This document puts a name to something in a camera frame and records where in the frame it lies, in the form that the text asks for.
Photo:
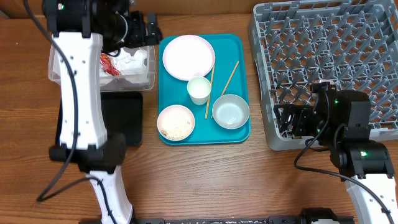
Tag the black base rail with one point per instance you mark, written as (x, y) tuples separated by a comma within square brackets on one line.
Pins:
[(306, 216)]

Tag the left wooden chopstick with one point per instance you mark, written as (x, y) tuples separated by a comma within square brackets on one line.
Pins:
[(209, 93)]

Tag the crumpled white tissue paper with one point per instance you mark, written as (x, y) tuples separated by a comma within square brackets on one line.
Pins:
[(132, 68)]

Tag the red snack wrapper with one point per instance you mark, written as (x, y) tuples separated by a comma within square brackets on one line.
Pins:
[(107, 66)]

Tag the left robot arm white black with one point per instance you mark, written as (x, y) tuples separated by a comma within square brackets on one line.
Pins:
[(81, 31)]

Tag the grey dishwasher rack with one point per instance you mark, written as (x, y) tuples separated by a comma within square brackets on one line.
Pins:
[(353, 43)]

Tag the white paper cup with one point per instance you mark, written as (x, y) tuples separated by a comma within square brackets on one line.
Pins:
[(198, 89)]

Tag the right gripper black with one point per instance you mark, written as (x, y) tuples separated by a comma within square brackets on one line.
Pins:
[(301, 114)]

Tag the teal serving tray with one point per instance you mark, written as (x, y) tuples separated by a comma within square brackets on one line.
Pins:
[(171, 91)]

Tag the large white pink plate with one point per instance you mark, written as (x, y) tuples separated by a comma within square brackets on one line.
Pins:
[(188, 56)]

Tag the right wooden chopstick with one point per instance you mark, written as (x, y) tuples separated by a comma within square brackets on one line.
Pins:
[(225, 87)]

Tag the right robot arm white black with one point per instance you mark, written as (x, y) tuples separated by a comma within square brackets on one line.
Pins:
[(339, 121)]

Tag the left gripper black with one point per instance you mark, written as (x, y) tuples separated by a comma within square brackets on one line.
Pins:
[(141, 38)]

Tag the clear plastic waste bin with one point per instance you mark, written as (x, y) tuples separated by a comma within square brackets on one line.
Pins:
[(128, 86)]

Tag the grey green ceramic bowl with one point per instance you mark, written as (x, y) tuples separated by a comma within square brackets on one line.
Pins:
[(230, 111)]

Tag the black food waste tray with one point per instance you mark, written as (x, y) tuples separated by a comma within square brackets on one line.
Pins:
[(122, 113)]

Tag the wooden chopstick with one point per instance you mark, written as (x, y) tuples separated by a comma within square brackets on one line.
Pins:
[(225, 87), (209, 93)]

